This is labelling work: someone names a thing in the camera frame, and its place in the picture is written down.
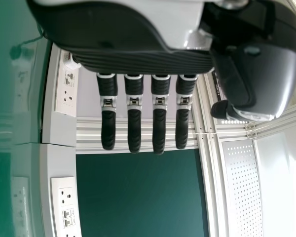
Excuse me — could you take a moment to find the perforated metal panel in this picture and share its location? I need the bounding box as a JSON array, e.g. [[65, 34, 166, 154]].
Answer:
[[221, 140, 264, 237]]

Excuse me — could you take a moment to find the green partition board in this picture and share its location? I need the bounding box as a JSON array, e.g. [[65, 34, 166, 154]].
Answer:
[[75, 148, 211, 237]]

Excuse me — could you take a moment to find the aluminium frame rail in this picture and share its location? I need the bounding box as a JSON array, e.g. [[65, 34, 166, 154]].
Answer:
[[75, 118, 200, 151]]

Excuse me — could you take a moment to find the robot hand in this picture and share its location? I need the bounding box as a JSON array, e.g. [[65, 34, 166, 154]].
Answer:
[[27, 0, 296, 156]]

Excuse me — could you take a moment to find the white socket strip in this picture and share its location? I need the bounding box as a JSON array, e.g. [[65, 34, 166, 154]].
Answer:
[[39, 143, 82, 237], [41, 41, 77, 146]]

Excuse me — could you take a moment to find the aluminium frame post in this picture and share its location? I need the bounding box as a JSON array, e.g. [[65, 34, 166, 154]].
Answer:
[[194, 73, 229, 237]]

